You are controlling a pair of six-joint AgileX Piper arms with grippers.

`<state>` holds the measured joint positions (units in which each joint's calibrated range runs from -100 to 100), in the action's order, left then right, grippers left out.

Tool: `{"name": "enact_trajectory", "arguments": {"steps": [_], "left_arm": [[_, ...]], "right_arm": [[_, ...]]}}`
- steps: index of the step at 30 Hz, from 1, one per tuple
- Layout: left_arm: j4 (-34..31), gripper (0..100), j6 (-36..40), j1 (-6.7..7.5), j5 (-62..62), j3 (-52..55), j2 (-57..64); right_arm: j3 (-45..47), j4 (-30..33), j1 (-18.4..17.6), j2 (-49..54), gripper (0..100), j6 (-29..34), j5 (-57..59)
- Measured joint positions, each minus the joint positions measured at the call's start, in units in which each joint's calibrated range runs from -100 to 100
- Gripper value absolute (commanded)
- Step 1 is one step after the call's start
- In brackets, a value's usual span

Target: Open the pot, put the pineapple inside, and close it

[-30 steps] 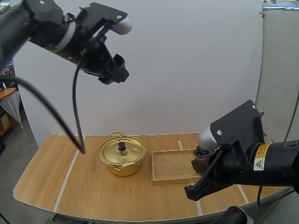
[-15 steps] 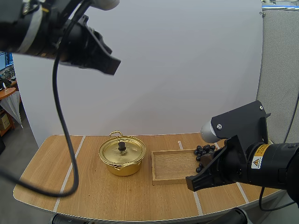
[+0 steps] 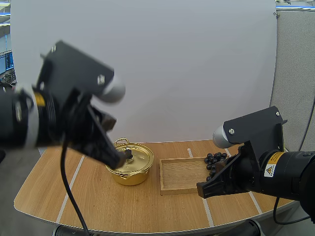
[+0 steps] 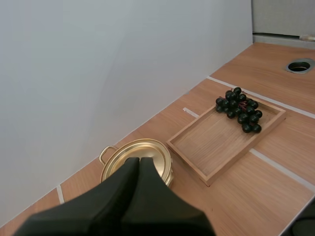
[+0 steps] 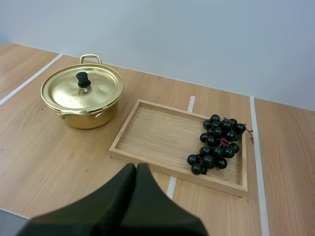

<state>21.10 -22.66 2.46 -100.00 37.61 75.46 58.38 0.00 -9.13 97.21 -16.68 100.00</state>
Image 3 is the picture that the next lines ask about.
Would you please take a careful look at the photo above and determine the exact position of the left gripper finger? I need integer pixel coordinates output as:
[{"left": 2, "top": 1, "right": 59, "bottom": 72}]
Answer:
[
  {"left": 99, "top": 112, "right": 117, "bottom": 132},
  {"left": 73, "top": 106, "right": 127, "bottom": 170}
]

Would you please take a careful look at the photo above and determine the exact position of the black cable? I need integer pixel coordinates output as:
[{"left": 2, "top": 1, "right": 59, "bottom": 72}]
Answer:
[
  {"left": 60, "top": 131, "right": 90, "bottom": 233},
  {"left": 272, "top": 196, "right": 311, "bottom": 225}
]

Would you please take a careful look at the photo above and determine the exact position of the white backdrop board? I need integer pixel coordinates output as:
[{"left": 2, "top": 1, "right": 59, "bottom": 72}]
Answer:
[{"left": 10, "top": 0, "right": 278, "bottom": 148}]

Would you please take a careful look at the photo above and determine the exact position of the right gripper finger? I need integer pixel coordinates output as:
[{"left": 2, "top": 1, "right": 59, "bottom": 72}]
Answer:
[
  {"left": 215, "top": 161, "right": 228, "bottom": 174},
  {"left": 196, "top": 161, "right": 231, "bottom": 199}
]

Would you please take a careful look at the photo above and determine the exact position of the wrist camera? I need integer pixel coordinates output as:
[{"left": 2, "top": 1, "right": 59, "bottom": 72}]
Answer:
[
  {"left": 40, "top": 40, "right": 126, "bottom": 104},
  {"left": 212, "top": 106, "right": 288, "bottom": 151}
]

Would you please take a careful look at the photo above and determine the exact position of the shallow wooden tray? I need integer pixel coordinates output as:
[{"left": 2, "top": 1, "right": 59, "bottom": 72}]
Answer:
[{"left": 159, "top": 157, "right": 223, "bottom": 196}]

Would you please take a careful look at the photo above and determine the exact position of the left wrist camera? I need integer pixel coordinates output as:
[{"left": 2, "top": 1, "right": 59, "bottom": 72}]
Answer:
[{"left": 40, "top": 40, "right": 126, "bottom": 104}]

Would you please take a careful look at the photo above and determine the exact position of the gold pot with two handles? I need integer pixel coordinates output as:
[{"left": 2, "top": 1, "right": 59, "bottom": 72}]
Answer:
[{"left": 105, "top": 137, "right": 155, "bottom": 186}]

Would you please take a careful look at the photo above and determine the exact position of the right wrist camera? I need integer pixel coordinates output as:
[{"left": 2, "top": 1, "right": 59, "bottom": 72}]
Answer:
[{"left": 212, "top": 106, "right": 288, "bottom": 151}]

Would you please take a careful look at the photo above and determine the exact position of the bunch of dark toy grapes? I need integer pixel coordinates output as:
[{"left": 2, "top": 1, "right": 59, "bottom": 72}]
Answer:
[{"left": 203, "top": 151, "right": 228, "bottom": 182}]

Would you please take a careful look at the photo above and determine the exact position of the grey partition panel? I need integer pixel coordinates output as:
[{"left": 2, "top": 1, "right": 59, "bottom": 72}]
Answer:
[{"left": 269, "top": 9, "right": 315, "bottom": 151}]

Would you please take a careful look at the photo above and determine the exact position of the gold pot lid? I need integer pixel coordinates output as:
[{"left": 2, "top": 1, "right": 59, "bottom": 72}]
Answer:
[{"left": 108, "top": 144, "right": 154, "bottom": 176}]

